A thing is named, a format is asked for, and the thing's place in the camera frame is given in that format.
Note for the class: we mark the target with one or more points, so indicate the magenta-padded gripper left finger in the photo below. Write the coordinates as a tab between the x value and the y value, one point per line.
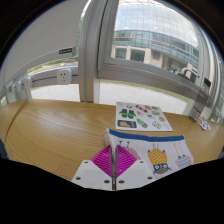
90	173

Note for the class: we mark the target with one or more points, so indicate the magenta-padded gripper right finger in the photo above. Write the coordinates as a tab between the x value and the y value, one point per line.
136	173

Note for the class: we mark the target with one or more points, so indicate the white cartoon-print towel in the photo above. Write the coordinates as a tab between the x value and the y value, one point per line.
160	146

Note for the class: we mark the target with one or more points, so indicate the sticker sheet with green mittens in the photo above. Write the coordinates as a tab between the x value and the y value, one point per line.
143	116

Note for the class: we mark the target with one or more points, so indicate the small colourful sticker sheet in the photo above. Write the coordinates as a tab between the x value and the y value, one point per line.
204	124

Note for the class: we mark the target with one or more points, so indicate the small black label plate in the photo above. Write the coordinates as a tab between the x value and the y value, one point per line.
65	51

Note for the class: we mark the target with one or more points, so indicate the glass office building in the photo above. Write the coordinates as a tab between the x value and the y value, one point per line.
153	26

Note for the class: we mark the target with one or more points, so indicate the grey window frame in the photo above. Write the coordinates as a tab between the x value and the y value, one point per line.
150	75

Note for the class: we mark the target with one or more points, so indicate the white socket trunking rail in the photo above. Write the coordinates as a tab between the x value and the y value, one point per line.
64	76

